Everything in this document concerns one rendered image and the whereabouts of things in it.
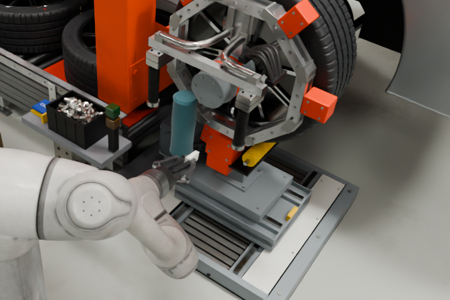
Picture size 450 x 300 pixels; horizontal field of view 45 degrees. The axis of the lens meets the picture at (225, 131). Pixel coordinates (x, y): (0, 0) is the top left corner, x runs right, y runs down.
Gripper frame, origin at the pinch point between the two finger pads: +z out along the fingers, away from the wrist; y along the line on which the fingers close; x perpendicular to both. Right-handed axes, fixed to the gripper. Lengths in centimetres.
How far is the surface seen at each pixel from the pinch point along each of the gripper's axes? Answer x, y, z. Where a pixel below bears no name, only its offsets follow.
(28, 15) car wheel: 3, 132, 67
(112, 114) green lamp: 3.2, 38.3, 10.8
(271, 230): 44, -22, 49
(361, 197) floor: 43, -48, 109
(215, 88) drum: -20.5, 2.3, 10.9
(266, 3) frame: -49, -3, 22
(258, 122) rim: -3.3, -6.6, 38.9
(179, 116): -2.7, 16.2, 18.7
